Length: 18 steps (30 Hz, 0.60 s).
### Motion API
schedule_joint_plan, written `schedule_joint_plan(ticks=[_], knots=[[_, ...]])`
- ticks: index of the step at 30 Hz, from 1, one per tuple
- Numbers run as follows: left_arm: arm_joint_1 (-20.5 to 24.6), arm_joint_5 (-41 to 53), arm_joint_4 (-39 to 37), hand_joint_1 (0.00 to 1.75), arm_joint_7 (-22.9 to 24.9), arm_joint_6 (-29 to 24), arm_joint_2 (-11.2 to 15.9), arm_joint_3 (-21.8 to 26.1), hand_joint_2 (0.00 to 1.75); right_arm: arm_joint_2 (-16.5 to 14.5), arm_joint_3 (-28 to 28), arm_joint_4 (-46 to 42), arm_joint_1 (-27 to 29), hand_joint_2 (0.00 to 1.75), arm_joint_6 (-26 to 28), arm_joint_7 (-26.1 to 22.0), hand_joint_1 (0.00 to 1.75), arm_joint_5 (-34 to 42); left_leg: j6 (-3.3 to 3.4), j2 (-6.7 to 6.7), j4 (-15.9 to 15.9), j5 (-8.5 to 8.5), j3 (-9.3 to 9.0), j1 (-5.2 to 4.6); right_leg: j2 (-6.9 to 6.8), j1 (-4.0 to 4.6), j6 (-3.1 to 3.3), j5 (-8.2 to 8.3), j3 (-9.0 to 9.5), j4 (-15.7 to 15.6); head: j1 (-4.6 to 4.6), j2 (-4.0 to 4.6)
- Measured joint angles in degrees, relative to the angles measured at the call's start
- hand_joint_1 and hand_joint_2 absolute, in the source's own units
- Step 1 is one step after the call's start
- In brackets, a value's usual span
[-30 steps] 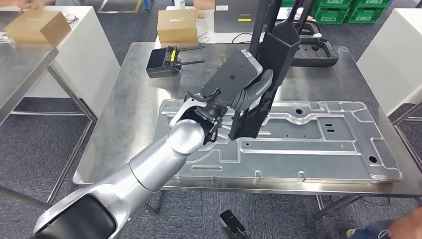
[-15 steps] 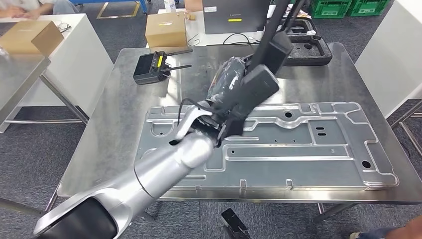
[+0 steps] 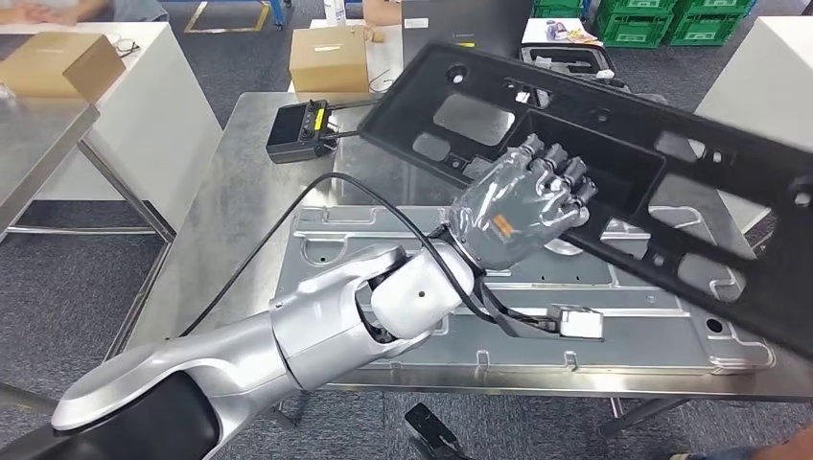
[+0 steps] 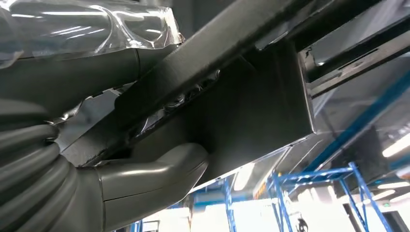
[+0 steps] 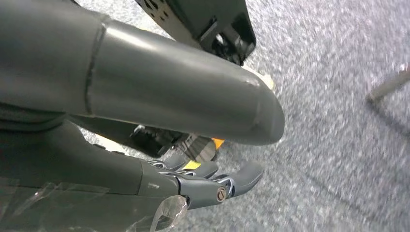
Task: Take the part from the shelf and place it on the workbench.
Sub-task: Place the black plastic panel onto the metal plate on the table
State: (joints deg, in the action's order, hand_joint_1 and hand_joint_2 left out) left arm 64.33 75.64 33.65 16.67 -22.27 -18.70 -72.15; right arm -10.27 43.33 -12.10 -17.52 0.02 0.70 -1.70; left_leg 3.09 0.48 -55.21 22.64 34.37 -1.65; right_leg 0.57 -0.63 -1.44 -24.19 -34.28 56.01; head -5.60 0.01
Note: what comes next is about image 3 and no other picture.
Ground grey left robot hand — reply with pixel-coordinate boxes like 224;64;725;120
447;132;600;273

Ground black plastic plate frame part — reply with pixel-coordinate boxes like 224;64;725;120
357;40;813;364

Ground stainless steel workbench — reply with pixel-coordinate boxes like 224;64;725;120
104;91;813;440

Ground black foam case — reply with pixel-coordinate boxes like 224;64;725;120
519;40;631;91

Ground large pressed aluminium plate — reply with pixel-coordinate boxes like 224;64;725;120
272;203;778;378

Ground colourful small packet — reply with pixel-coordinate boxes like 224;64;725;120
545;18;602;46

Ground dark grey flat box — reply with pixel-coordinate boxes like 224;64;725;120
400;0;534;65

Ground green plastic crate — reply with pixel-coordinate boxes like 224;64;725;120
662;0;757;48
531;0;602;19
592;0;679;50

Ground black robot foot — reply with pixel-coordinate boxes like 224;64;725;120
404;401;478;460

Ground black remote controller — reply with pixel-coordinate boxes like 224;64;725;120
265;97;383;166

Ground brown cardboard box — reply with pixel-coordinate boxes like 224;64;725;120
288;24;372;95
0;31;128;104

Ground person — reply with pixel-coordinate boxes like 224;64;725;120
360;0;406;27
669;423;813;460
0;0;171;27

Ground white cabinet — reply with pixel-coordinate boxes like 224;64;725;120
692;14;813;237

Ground stainless steel table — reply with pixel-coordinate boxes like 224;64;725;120
0;95;178;415

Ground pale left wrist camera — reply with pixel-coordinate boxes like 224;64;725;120
472;278;605;343

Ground short black cable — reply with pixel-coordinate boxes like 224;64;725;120
367;67;396;94

